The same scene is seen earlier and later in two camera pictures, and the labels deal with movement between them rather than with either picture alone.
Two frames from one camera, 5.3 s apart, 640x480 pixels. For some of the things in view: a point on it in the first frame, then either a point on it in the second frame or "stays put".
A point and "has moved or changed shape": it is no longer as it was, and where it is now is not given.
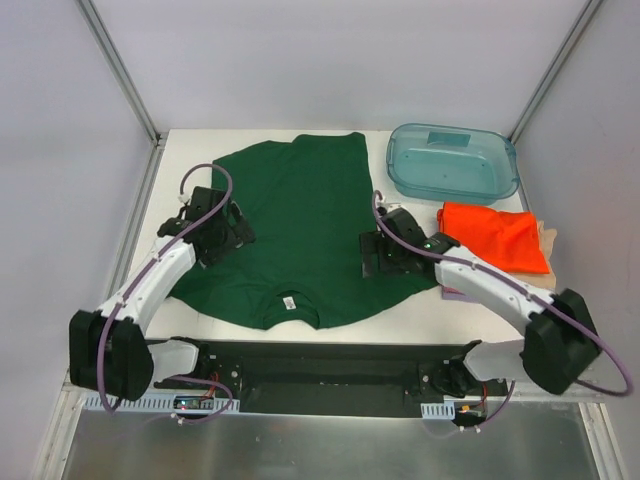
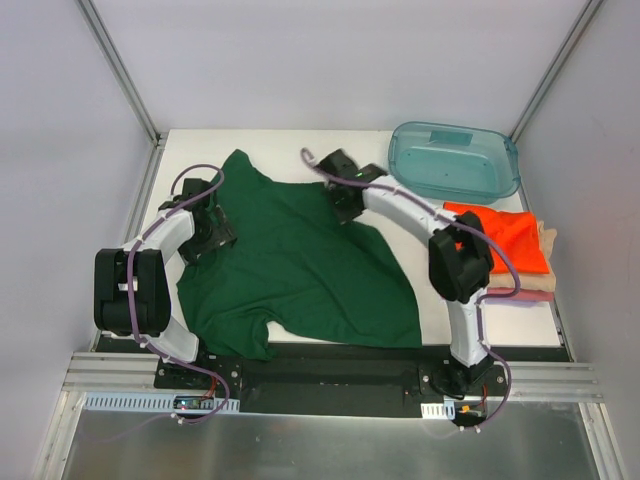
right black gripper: x=370 y=254 to x=341 y=203
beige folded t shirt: x=543 y=280 stays put
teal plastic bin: x=451 y=163 stays put
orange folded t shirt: x=499 y=236 stays put
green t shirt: x=306 y=203 has moved or changed shape
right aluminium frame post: x=587 y=12 stays put
